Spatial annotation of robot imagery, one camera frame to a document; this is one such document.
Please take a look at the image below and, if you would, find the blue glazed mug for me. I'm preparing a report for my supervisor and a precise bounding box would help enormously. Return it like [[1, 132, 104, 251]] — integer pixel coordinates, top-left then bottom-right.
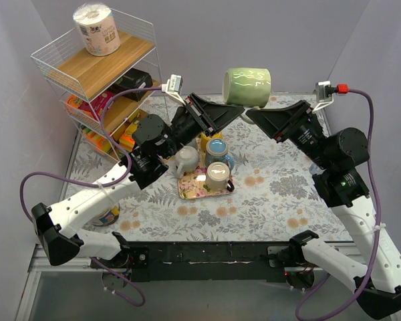
[[205, 138, 235, 171]]

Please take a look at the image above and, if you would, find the orange yellow sponge pack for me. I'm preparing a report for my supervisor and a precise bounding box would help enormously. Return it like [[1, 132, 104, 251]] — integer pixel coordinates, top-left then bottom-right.
[[118, 120, 140, 152]]

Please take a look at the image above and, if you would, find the yellow mug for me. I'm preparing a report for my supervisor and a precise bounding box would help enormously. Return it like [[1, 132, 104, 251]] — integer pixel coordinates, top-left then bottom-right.
[[200, 132, 223, 150]]

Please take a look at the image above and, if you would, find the colourful sponge stack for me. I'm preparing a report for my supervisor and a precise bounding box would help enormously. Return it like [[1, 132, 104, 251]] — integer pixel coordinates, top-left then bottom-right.
[[82, 127, 112, 154]]

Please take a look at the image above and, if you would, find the white wire shelf rack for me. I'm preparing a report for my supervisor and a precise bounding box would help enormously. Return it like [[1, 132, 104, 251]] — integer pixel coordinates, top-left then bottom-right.
[[31, 9, 162, 161]]

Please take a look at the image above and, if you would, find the cream mug with black handle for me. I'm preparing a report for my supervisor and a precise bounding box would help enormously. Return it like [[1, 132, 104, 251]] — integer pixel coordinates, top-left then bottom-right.
[[205, 162, 235, 193]]

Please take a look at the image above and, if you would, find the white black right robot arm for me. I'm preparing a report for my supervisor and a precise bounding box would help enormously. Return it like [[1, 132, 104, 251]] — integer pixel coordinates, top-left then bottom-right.
[[246, 100, 401, 320]]

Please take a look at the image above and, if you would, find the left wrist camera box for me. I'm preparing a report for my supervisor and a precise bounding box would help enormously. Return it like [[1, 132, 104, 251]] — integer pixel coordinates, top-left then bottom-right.
[[161, 74, 185, 105]]

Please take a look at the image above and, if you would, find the wrapped toilet paper roll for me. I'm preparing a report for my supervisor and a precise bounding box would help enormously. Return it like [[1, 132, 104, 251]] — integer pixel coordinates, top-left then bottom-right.
[[73, 3, 121, 57]]

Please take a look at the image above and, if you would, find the floral serving tray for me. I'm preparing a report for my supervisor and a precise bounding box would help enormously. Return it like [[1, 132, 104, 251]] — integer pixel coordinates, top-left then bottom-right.
[[177, 160, 231, 199]]

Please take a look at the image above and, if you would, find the orange snack bag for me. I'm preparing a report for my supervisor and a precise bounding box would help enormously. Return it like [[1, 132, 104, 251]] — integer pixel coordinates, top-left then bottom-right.
[[65, 94, 88, 114]]

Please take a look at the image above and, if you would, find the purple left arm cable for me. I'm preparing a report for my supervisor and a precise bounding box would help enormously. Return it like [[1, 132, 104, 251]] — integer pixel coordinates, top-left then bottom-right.
[[19, 85, 164, 308]]

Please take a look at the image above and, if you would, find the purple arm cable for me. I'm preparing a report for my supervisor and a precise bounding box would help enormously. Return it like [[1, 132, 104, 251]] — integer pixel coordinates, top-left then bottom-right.
[[19, 85, 164, 308], [294, 87, 384, 321]]

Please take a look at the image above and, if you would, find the white grey mug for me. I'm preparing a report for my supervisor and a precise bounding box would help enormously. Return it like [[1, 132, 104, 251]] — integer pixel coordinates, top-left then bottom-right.
[[175, 146, 199, 179]]

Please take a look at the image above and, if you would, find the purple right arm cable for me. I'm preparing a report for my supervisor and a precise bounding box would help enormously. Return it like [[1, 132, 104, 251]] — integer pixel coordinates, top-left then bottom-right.
[[294, 87, 384, 321]]

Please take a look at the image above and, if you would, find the grey mug behind tray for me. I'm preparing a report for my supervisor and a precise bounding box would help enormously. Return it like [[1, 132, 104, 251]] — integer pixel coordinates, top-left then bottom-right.
[[187, 137, 199, 150]]

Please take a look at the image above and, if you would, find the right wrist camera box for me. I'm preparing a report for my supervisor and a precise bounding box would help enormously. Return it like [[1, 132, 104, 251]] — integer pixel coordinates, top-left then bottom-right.
[[313, 81, 350, 112]]

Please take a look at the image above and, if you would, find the light green ceramic mug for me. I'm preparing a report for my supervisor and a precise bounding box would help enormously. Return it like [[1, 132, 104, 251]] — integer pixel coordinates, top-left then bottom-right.
[[222, 68, 272, 109]]

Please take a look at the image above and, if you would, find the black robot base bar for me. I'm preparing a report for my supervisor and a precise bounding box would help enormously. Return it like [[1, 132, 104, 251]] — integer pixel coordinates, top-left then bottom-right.
[[90, 241, 313, 282]]

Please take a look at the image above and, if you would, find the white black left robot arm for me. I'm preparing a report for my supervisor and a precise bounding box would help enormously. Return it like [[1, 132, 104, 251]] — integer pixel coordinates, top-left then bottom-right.
[[31, 94, 244, 268]]

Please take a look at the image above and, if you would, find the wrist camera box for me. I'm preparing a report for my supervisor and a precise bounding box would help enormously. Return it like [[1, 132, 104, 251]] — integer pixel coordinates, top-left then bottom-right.
[[313, 81, 350, 112], [161, 74, 185, 105]]

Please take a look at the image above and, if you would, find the black box on shelf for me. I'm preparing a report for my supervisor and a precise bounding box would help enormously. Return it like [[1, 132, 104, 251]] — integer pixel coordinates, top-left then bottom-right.
[[108, 68, 153, 94]]

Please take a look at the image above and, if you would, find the pink snack box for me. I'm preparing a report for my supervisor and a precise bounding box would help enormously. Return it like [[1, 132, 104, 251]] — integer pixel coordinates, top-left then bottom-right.
[[78, 90, 114, 120]]

